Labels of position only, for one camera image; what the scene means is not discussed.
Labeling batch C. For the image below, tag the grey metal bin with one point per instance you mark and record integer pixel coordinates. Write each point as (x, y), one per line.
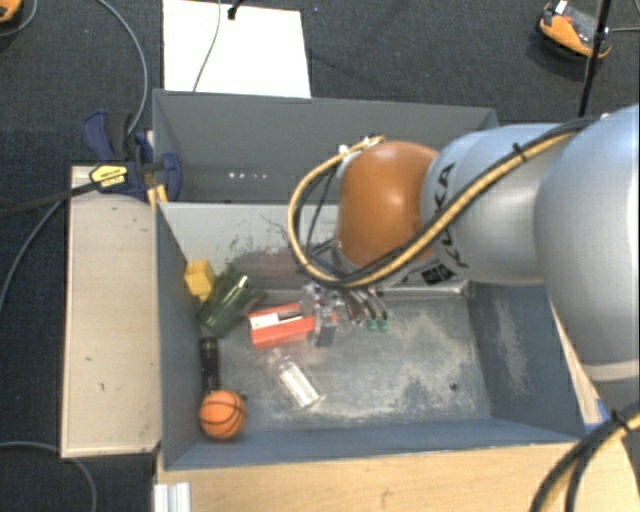
(400, 380)

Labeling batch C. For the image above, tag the orange basketball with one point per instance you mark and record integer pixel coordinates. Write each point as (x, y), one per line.
(222, 415)

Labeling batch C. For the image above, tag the clear glass bottle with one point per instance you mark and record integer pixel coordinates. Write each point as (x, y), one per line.
(299, 382)

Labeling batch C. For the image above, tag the red box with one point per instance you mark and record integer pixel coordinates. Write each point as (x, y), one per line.
(280, 327)

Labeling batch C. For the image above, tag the green clear bottle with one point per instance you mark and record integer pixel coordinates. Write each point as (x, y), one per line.
(227, 305)

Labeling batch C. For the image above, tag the yellow block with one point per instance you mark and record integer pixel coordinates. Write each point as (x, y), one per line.
(199, 280)

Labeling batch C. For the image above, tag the black flashlight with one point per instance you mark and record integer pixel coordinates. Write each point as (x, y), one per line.
(209, 362)

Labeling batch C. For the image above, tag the pale wood board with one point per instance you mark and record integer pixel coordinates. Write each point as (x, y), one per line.
(110, 320)

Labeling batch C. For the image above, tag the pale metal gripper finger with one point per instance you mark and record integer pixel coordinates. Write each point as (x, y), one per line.
(327, 334)
(311, 300)

